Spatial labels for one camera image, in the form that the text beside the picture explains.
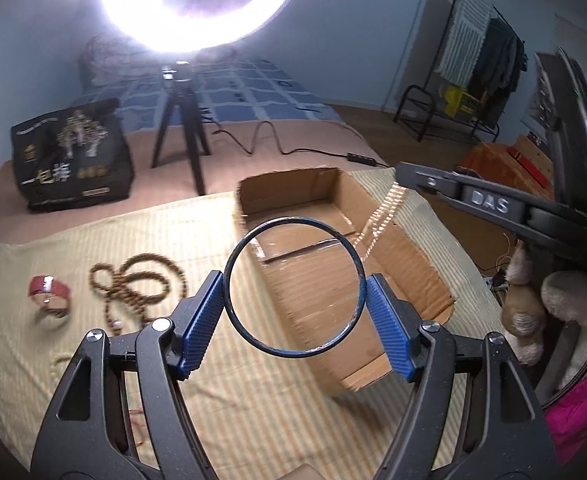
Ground black snack bag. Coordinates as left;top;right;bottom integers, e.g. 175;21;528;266
10;98;135;212

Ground black tripod stand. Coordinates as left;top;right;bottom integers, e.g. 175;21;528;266
151;61;211;196

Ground orange cloth covered box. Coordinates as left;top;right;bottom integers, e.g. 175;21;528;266
461;134;554;200

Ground folded floral quilt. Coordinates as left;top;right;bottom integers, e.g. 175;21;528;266
78;34;238;89

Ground yellow box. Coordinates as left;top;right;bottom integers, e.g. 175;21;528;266
443;84;480;122

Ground white cables and power strip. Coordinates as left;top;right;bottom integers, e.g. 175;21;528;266
480;238;517;306

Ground red strap wristwatch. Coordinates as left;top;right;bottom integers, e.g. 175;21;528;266
28;275;71;318

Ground right hand in fuzzy glove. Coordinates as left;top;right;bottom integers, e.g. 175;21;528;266
502;240;587;406

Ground blue checkered bed sheet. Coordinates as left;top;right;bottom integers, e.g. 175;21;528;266
74;58;341;133

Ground dark thin bangle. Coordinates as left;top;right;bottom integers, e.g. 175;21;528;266
223;217;367;360

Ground cardboard box tray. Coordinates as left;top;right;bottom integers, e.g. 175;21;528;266
236;167;454;396

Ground black power cable with switch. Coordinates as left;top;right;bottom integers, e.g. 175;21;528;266
200;106;390;168

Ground yellow striped cloth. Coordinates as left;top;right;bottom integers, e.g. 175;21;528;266
0;168;502;479

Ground brown wooden bead mala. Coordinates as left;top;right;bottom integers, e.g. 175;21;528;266
88;252;188;336

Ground small pale bead necklace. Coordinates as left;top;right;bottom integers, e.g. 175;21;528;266
357;181;415;261

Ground dark hanging clothes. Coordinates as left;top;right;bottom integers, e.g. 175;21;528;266
467;18;528;129

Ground striped white towel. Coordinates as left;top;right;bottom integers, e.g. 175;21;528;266
435;0;493;88

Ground black clothes rack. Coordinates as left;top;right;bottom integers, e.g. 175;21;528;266
393;0;529;142

